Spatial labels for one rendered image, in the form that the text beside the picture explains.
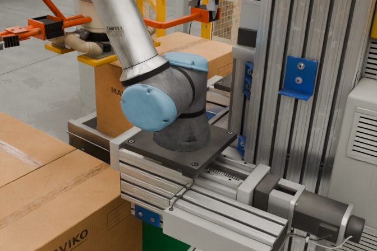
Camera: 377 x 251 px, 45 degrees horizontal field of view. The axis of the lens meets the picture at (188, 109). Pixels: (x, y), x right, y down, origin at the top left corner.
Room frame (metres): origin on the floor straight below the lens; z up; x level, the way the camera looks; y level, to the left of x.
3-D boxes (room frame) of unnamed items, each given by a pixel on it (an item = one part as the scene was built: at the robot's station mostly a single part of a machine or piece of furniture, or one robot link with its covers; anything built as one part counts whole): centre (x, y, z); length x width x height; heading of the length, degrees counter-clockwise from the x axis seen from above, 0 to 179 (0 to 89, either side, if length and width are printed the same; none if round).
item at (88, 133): (1.74, 0.29, 0.58); 0.70 x 0.03 x 0.06; 54
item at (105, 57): (1.62, 0.26, 1.10); 0.34 x 0.10 x 0.05; 143
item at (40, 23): (1.48, 0.49, 1.20); 0.10 x 0.08 x 0.06; 53
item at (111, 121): (2.02, 0.09, 0.75); 0.60 x 0.40 x 0.40; 143
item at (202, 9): (1.76, -0.05, 1.20); 0.09 x 0.08 x 0.05; 53
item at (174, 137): (1.05, 0.01, 1.09); 0.15 x 0.15 x 0.10
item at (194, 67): (1.04, 0.02, 1.20); 0.13 x 0.12 x 0.14; 156
